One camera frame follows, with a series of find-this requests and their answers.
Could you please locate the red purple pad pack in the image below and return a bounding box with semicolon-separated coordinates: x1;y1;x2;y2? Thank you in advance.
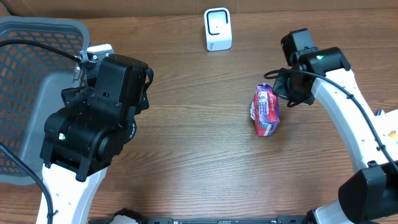
250;83;280;136

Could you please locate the white bamboo print tube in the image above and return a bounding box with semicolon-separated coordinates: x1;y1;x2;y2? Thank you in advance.
375;110;398;147

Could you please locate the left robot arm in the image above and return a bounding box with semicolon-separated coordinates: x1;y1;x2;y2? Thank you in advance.
37;44;154;223

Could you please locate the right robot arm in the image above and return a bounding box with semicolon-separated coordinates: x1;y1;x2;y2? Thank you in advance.
264;29;397;223

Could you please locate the white barcode scanner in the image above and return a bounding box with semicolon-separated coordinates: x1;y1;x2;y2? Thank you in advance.
203;7;233;52

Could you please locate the grey plastic basket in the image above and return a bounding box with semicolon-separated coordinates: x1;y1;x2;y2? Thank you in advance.
1;16;90;176

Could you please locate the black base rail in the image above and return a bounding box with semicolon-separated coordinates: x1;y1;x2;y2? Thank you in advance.
88;208;312;224

